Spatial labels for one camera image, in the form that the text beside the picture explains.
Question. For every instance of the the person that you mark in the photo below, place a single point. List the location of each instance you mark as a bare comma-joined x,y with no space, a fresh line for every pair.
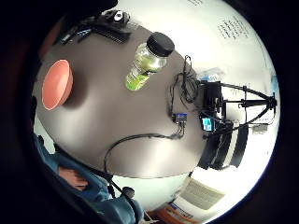
99,193

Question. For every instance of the black and blue tool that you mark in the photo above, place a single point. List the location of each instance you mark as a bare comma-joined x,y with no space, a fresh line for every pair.
76,33

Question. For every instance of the green bottle with black cap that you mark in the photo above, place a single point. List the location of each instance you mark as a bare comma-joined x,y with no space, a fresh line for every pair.
146,60

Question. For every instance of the salmon pink bowl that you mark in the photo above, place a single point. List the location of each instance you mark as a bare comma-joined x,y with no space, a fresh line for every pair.
57,84

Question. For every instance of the white box with orange print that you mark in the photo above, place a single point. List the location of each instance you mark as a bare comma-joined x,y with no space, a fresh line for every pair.
199,196

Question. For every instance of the small blue black hub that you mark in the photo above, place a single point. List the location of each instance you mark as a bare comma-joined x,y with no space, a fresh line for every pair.
180,118

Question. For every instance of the small blue lit screen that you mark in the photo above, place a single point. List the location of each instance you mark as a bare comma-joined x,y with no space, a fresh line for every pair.
207,124

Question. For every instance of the clear plastic bag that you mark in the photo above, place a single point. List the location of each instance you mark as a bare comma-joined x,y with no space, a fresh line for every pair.
211,74

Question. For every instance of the black striped chair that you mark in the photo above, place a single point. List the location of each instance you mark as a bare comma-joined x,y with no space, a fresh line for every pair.
222,147

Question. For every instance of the black camera on tripod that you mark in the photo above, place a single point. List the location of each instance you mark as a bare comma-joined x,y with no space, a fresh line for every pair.
215,95

